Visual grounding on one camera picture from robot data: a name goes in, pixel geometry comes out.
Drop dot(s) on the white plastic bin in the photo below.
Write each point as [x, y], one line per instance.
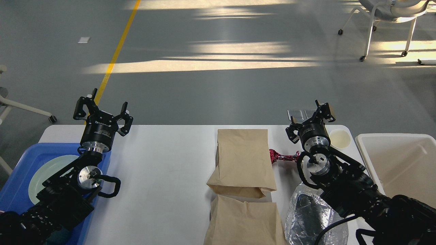
[401, 163]

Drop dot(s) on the pale green plate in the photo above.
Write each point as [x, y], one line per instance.
[45, 172]

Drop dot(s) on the red candy wrapper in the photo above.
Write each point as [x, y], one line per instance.
[275, 156]

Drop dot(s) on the lower brown paper bag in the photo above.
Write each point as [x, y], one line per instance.
[234, 222]

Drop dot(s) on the dark green mug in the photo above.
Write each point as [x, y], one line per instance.
[60, 237]

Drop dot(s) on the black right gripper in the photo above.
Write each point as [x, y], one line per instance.
[313, 135]

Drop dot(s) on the brown paper bag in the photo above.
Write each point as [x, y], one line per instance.
[243, 165]
[234, 222]

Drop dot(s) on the white chair on casters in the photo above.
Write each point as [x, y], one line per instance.
[389, 11]

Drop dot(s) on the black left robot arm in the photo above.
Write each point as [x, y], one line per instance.
[67, 195]

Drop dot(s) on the upper brown paper bag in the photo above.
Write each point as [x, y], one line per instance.
[243, 165]

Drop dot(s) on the white chair at left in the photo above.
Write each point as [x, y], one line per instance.
[8, 105]

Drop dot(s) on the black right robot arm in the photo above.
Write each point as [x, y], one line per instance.
[400, 220]

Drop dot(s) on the blue plastic tray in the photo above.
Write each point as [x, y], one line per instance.
[14, 194]

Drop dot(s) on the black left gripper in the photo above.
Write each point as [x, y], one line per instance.
[100, 128]

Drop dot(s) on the metal floor socket plates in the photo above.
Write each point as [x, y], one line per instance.
[300, 115]

